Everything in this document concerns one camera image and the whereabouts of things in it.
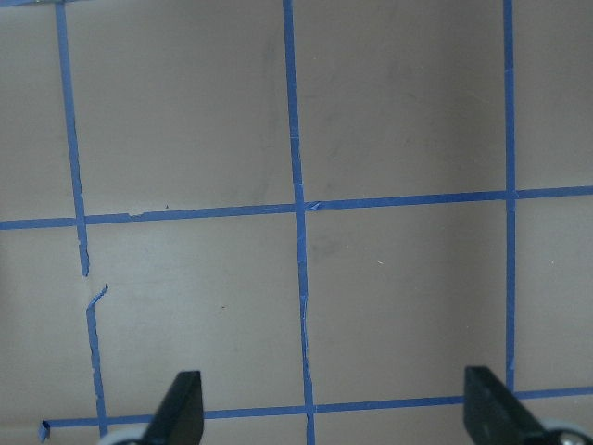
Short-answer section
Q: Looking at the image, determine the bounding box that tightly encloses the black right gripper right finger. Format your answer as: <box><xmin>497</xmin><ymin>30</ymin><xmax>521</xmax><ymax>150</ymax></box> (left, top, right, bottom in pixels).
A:
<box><xmin>463</xmin><ymin>366</ymin><xmax>551</xmax><ymax>445</ymax></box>

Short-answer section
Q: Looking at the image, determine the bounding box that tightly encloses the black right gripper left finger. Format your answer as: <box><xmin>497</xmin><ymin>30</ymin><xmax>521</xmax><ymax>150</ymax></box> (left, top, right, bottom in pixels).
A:
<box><xmin>140</xmin><ymin>371</ymin><xmax>205</xmax><ymax>443</ymax></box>

